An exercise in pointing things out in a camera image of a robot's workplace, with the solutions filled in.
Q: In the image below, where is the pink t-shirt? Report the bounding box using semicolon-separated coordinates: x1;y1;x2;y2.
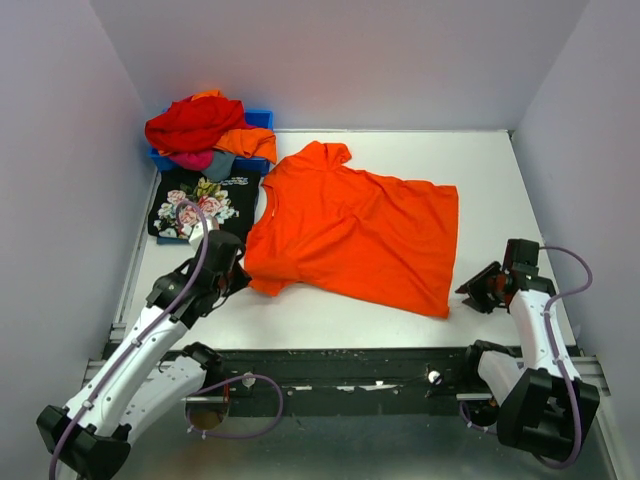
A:
169;150;214;171

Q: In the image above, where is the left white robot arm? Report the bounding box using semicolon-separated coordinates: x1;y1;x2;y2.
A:
36;230;250;479

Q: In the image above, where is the blue plastic bin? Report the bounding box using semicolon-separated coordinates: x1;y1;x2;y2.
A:
147;109;274;176

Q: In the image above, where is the orange t-shirt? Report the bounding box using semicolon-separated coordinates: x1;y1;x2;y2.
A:
209;121;278;164
244;141;459;318

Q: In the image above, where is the aluminium extrusion frame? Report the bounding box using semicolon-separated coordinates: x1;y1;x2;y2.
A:
54;149;189;480

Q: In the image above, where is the grey-teal t-shirt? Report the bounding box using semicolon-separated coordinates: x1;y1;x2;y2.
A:
201;150;236;182

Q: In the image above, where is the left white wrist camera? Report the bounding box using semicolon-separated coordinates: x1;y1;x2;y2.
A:
188;217;219;251

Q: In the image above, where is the black floral folded t-shirt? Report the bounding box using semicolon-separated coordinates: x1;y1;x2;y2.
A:
147;168;262;243

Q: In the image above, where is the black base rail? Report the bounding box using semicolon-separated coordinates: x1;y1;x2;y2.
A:
187;345;498;425

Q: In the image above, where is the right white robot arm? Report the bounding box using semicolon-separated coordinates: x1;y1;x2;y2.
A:
457;239;600;470

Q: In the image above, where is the red t-shirt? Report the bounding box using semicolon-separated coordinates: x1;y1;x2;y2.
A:
144;96;248;154

